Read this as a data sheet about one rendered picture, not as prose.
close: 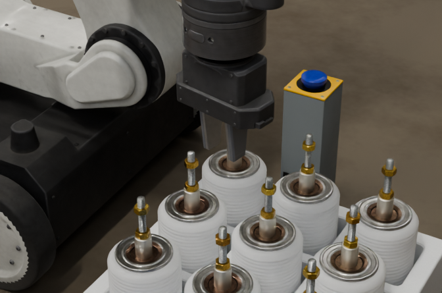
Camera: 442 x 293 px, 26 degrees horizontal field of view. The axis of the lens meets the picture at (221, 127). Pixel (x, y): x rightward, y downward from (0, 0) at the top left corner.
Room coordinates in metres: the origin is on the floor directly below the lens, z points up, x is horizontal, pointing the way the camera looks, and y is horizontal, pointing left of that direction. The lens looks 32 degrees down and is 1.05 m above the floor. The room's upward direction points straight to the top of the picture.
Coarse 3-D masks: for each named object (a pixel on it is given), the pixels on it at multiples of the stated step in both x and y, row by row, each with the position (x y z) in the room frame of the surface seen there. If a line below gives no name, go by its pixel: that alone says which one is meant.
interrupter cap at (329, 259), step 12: (324, 252) 0.96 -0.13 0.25; (336, 252) 0.96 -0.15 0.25; (360, 252) 0.96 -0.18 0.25; (372, 252) 0.96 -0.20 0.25; (324, 264) 0.94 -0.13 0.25; (336, 264) 0.94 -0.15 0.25; (360, 264) 0.94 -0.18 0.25; (372, 264) 0.94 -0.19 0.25; (336, 276) 0.91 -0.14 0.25; (348, 276) 0.91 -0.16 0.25; (360, 276) 0.91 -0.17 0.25; (372, 276) 0.92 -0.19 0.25
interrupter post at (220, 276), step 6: (216, 270) 0.89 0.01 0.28; (228, 270) 0.89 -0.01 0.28; (216, 276) 0.89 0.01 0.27; (222, 276) 0.89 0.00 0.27; (228, 276) 0.89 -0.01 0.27; (216, 282) 0.89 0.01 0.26; (222, 282) 0.89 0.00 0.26; (228, 282) 0.89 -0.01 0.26; (216, 288) 0.89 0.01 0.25; (222, 288) 0.89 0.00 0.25; (228, 288) 0.89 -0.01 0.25
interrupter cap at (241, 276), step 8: (232, 264) 0.93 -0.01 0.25; (200, 272) 0.92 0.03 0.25; (208, 272) 0.92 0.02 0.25; (232, 272) 0.92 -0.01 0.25; (240, 272) 0.92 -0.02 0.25; (248, 272) 0.92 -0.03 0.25; (200, 280) 0.90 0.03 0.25; (208, 280) 0.91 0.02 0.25; (232, 280) 0.91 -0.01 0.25; (240, 280) 0.90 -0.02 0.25; (248, 280) 0.90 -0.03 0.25; (200, 288) 0.89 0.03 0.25; (208, 288) 0.89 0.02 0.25; (232, 288) 0.89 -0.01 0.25; (240, 288) 0.89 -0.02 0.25; (248, 288) 0.89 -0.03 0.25
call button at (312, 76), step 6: (306, 72) 1.30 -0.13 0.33; (312, 72) 1.30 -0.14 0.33; (318, 72) 1.30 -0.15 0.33; (306, 78) 1.28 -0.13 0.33; (312, 78) 1.28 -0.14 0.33; (318, 78) 1.28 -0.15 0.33; (324, 78) 1.28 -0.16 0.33; (306, 84) 1.27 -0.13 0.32; (312, 84) 1.27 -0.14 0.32; (318, 84) 1.27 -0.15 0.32
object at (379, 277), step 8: (384, 264) 0.95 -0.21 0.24; (320, 272) 0.92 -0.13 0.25; (376, 272) 0.92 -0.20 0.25; (384, 272) 0.93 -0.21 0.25; (320, 280) 0.92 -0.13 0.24; (328, 280) 0.91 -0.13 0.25; (336, 280) 0.91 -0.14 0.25; (368, 280) 0.91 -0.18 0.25; (376, 280) 0.91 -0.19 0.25; (384, 280) 0.92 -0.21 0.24; (320, 288) 0.91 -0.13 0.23; (328, 288) 0.90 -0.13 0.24; (336, 288) 0.90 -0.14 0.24; (344, 288) 0.90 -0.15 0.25; (352, 288) 0.90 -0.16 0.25; (360, 288) 0.90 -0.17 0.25; (368, 288) 0.90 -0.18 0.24; (376, 288) 0.91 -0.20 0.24
